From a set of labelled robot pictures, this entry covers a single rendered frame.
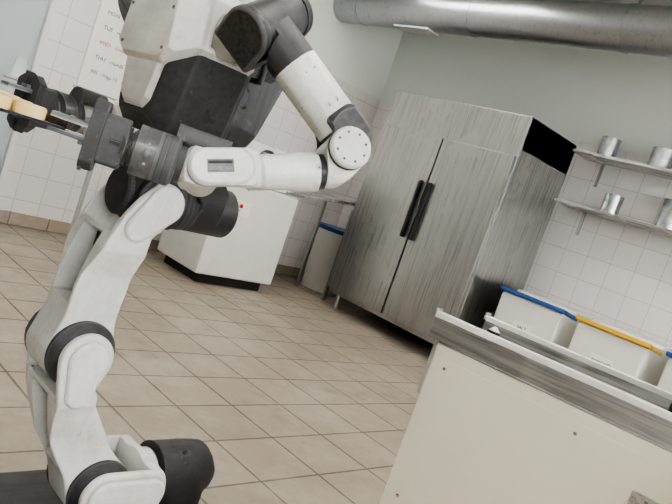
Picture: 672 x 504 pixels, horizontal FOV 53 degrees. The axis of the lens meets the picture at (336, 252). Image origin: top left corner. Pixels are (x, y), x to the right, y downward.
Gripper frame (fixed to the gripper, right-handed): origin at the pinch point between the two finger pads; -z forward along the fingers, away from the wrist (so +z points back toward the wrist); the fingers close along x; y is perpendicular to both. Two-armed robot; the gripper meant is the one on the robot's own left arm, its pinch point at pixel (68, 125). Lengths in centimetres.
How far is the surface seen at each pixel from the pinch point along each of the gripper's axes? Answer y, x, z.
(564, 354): -21, -14, 120
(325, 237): -536, -49, 188
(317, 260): -538, -74, 188
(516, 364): -3, -17, 97
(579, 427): 10, -23, 107
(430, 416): -13, -36, 88
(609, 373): -12, -14, 127
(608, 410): 12, -17, 110
